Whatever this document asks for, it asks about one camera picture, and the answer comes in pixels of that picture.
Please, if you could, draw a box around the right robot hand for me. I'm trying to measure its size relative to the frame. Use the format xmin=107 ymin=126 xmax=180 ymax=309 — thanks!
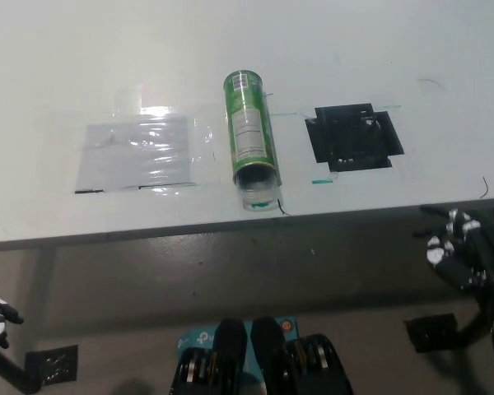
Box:
xmin=412 ymin=206 xmax=491 ymax=295

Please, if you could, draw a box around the green cylindrical chips can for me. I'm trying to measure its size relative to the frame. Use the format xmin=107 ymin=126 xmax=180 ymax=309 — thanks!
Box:
xmin=222 ymin=69 xmax=282 ymax=187

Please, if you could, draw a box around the robot legs and base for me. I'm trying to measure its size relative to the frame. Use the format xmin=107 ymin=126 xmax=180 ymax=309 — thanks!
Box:
xmin=170 ymin=315 xmax=353 ymax=395

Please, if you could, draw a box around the black floor tape patch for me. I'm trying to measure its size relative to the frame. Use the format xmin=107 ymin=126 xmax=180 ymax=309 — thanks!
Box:
xmin=403 ymin=313 xmax=459 ymax=355
xmin=25 ymin=344 xmax=80 ymax=387

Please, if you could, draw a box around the black tape patch on table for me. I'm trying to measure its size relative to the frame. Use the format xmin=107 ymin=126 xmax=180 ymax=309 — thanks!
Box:
xmin=304 ymin=102 xmax=406 ymax=174

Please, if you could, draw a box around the grey sheet under clear film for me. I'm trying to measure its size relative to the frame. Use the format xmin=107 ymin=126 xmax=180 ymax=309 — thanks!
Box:
xmin=73 ymin=114 xmax=199 ymax=195

